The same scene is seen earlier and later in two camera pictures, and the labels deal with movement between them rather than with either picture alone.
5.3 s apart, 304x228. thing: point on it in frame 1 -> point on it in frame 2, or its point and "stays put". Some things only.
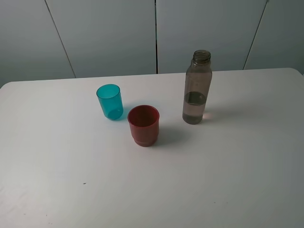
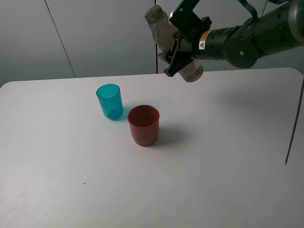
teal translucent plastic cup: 110,97 stays put
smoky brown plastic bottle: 198,87 -> 163,31
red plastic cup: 144,120 stays put
